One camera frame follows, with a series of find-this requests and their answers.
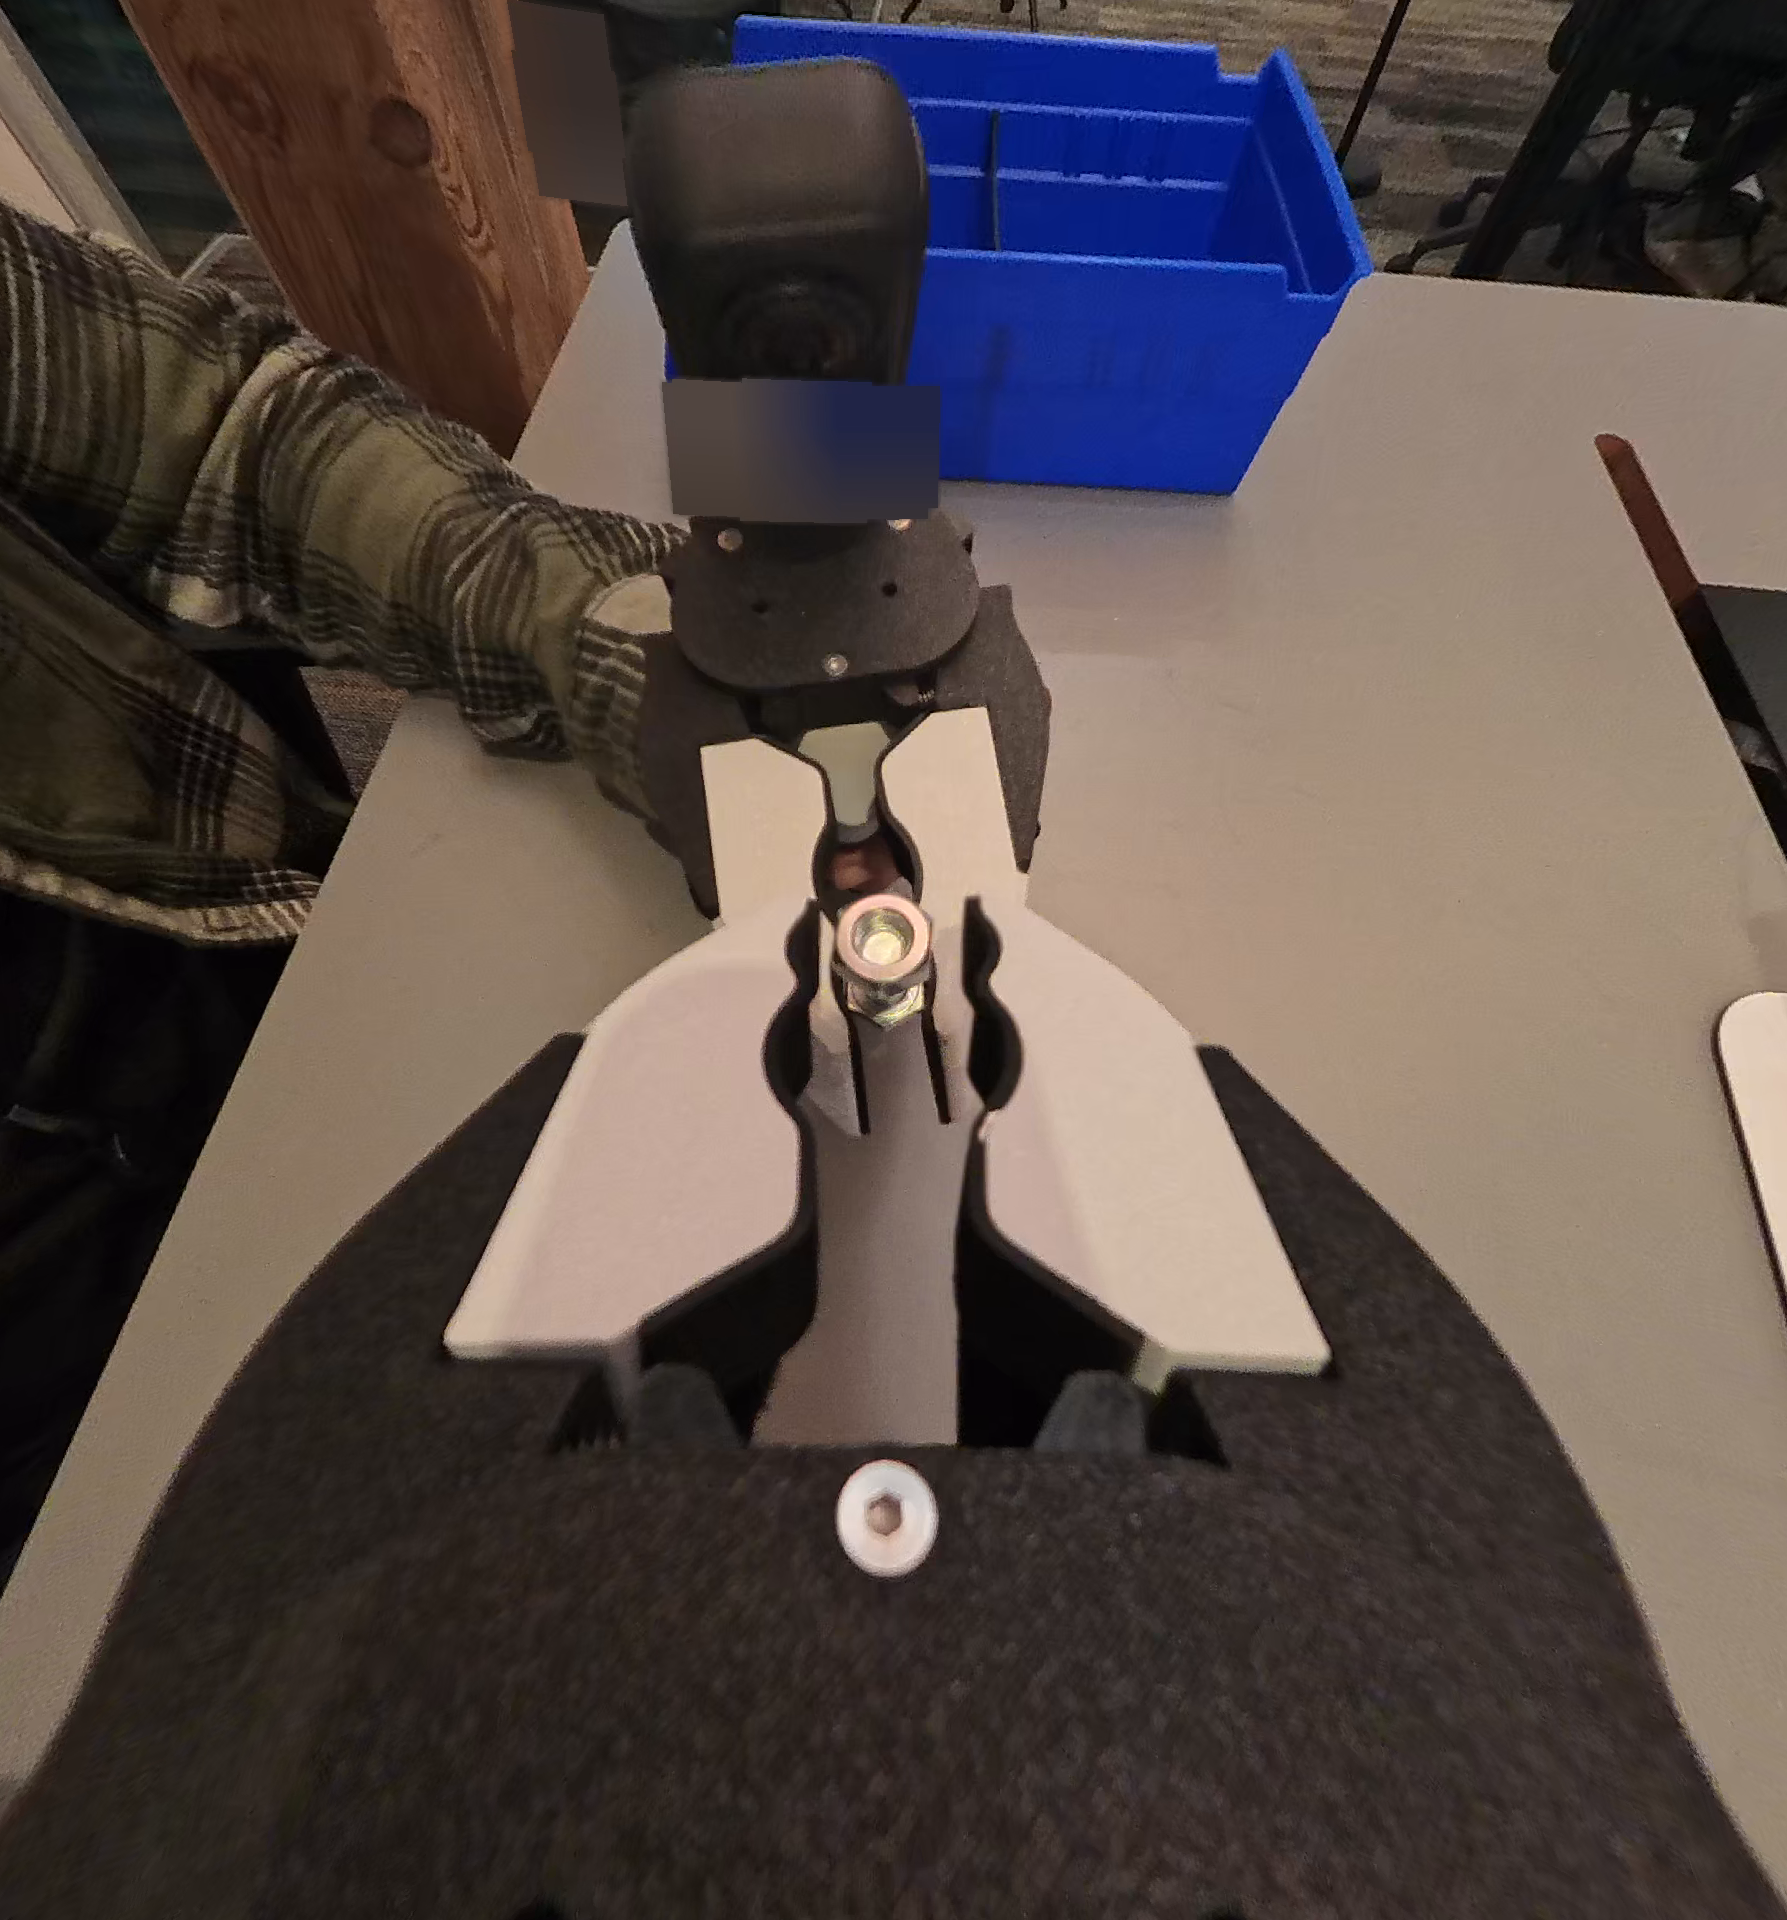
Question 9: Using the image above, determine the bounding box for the person's plaid shirt torso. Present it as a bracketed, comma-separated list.
[0, 156, 371, 1726]

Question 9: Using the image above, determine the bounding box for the blue plastic bin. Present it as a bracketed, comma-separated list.
[663, 15, 1375, 498]

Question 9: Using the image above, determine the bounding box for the person's left forearm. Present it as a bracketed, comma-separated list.
[159, 337, 691, 824]

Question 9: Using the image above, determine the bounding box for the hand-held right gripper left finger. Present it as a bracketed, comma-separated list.
[443, 899, 823, 1443]

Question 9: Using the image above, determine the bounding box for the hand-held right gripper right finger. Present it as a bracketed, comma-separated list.
[952, 894, 1335, 1453]

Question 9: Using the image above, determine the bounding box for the wooden pillar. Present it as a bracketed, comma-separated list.
[119, 0, 595, 457]

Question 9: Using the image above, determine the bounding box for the steel hex bolt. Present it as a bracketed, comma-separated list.
[829, 888, 936, 1011]

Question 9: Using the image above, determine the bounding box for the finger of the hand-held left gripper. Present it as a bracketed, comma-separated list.
[698, 735, 879, 1137]
[875, 701, 1039, 1129]

